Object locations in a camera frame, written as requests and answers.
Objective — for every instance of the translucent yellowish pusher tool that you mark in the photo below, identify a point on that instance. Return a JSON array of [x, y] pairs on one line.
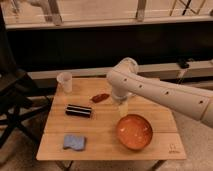
[[123, 108]]

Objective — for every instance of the black whiteboard eraser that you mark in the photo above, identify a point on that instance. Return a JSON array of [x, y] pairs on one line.
[[76, 110]]

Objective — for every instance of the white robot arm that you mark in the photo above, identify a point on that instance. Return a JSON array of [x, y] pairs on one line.
[[194, 102]]

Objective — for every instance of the red-brown sausage toy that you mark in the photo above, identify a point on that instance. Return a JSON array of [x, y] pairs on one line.
[[100, 97]]

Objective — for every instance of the orange bowl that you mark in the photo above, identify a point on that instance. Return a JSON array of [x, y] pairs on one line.
[[134, 132]]

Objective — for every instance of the wooden folding table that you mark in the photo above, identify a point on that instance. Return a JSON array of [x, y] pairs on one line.
[[99, 128]]

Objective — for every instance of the blue sponge cloth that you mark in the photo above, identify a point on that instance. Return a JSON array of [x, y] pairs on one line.
[[73, 142]]

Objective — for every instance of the clear plastic cup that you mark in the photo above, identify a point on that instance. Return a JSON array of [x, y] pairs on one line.
[[65, 80]]

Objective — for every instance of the black office chair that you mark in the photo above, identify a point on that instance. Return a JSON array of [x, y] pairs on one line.
[[14, 83]]

